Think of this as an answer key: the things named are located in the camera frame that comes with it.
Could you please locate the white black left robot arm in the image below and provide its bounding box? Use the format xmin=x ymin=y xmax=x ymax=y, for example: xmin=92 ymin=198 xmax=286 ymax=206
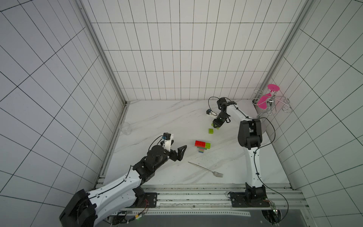
xmin=59 ymin=145 xmax=187 ymax=227

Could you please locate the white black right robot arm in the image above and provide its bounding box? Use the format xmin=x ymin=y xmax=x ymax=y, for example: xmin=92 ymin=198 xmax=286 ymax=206
xmin=212 ymin=97 xmax=271 ymax=208

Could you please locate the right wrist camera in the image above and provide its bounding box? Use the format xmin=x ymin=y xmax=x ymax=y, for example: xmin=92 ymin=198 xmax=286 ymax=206
xmin=206 ymin=109 xmax=218 ymax=118

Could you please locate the chrome pink cup stand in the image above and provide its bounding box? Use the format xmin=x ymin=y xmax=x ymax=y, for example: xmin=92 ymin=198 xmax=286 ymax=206
xmin=243 ymin=84 xmax=293 ymax=133

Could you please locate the aluminium mounting rail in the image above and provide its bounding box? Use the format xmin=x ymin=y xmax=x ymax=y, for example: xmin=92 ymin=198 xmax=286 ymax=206
xmin=79 ymin=184 xmax=311 ymax=218

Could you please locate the clear glass cup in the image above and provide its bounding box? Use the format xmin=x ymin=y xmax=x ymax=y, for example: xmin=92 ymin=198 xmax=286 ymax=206
xmin=120 ymin=122 xmax=132 ymax=135

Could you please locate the silver metal fork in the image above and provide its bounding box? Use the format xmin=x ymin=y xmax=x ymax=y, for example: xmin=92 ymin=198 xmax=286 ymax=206
xmin=189 ymin=162 xmax=224 ymax=178

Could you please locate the red 2x4 brick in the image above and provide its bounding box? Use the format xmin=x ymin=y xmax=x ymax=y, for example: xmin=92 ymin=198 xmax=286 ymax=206
xmin=195 ymin=141 xmax=206 ymax=148

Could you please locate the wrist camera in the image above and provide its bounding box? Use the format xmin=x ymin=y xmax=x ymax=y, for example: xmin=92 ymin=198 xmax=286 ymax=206
xmin=162 ymin=132 xmax=174 ymax=152
xmin=206 ymin=109 xmax=218 ymax=118

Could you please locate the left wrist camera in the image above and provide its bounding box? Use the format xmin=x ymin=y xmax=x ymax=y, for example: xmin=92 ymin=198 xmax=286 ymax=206
xmin=162 ymin=132 xmax=174 ymax=152

